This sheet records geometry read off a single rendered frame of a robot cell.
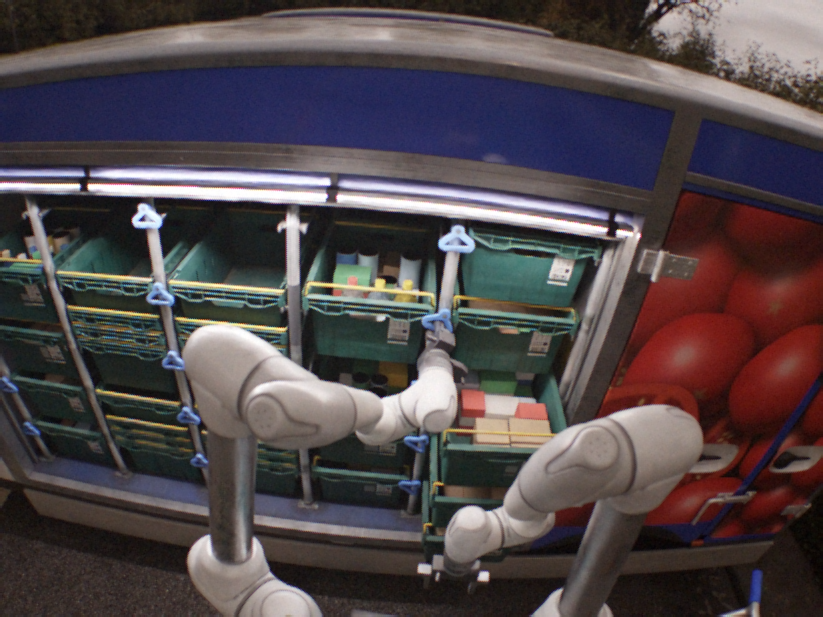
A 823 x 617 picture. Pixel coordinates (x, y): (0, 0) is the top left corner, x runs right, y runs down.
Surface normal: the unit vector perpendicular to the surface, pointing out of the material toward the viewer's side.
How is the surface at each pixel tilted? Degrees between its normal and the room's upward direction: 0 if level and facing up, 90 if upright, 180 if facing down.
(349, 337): 98
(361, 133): 90
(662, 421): 3
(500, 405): 2
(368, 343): 92
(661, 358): 90
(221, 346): 21
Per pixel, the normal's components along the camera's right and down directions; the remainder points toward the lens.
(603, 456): 0.06, -0.54
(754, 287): 0.00, 0.58
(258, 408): -0.22, 0.05
